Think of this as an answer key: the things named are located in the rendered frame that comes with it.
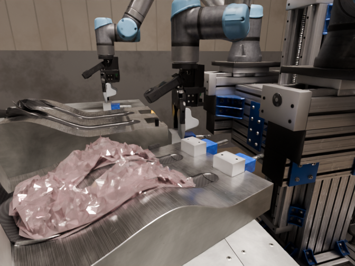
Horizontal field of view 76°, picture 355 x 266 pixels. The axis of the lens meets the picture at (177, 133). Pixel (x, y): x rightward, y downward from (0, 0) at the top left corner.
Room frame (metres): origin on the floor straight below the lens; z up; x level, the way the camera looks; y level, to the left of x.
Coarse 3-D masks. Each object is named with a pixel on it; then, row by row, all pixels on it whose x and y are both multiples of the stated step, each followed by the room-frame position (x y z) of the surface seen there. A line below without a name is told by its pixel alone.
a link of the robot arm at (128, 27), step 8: (136, 0) 0.97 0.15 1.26; (144, 0) 0.97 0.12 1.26; (152, 0) 0.99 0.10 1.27; (128, 8) 0.97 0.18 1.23; (136, 8) 0.96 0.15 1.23; (144, 8) 0.98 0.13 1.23; (128, 16) 0.96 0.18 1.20; (136, 16) 0.96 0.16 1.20; (144, 16) 0.99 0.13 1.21; (120, 24) 0.93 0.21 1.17; (128, 24) 0.94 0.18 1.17; (136, 24) 0.97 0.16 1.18; (120, 32) 0.93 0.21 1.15; (128, 32) 0.94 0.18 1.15; (136, 32) 0.95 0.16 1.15; (128, 40) 0.98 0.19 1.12
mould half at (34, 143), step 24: (24, 120) 0.48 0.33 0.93; (48, 120) 0.53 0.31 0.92; (72, 120) 0.61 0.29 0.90; (96, 120) 0.66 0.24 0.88; (120, 120) 0.64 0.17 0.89; (144, 120) 0.63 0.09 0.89; (0, 144) 0.46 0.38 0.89; (24, 144) 0.47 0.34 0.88; (48, 144) 0.49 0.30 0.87; (72, 144) 0.50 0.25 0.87; (144, 144) 0.56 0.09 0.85; (24, 168) 0.47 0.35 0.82
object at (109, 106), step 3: (105, 102) 1.07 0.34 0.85; (108, 102) 1.07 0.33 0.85; (105, 105) 1.07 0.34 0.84; (108, 105) 1.07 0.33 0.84; (111, 105) 1.08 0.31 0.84; (114, 105) 1.08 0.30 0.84; (117, 105) 1.08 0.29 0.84; (120, 105) 1.11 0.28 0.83; (123, 105) 1.11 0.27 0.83; (126, 105) 1.11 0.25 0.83; (129, 105) 1.11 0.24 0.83; (105, 108) 1.07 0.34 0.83; (108, 108) 1.07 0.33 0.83; (111, 108) 1.08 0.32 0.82; (114, 108) 1.08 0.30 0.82; (117, 108) 1.08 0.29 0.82
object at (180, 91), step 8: (176, 64) 0.63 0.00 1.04; (184, 64) 0.62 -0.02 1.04; (192, 64) 0.63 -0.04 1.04; (200, 64) 0.68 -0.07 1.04; (184, 72) 0.64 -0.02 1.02; (192, 72) 0.65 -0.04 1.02; (200, 72) 0.65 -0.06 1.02; (184, 80) 0.64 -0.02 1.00; (192, 80) 0.65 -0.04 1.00; (200, 80) 0.65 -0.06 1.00; (176, 88) 0.63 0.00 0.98; (184, 88) 0.62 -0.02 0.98; (192, 88) 0.63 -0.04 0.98; (200, 88) 0.63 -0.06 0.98; (176, 96) 0.62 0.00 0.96; (184, 96) 0.62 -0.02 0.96; (192, 96) 0.64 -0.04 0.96; (176, 104) 0.62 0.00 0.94; (192, 104) 0.64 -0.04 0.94; (200, 104) 0.63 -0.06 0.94
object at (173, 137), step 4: (172, 128) 0.67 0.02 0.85; (176, 128) 0.67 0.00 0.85; (168, 132) 0.67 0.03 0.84; (172, 132) 0.63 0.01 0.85; (176, 132) 0.63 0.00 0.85; (188, 132) 0.67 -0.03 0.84; (192, 132) 0.67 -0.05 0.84; (168, 136) 0.67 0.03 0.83; (172, 136) 0.62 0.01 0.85; (176, 136) 0.62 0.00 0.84; (184, 136) 0.64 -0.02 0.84; (188, 136) 0.64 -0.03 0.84; (192, 136) 0.64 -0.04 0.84; (196, 136) 0.66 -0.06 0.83; (200, 136) 0.66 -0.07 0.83; (204, 136) 0.67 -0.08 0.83; (208, 136) 0.67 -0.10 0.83; (168, 140) 0.67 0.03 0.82; (172, 140) 0.62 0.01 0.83; (176, 140) 0.62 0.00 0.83; (180, 140) 0.63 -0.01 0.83
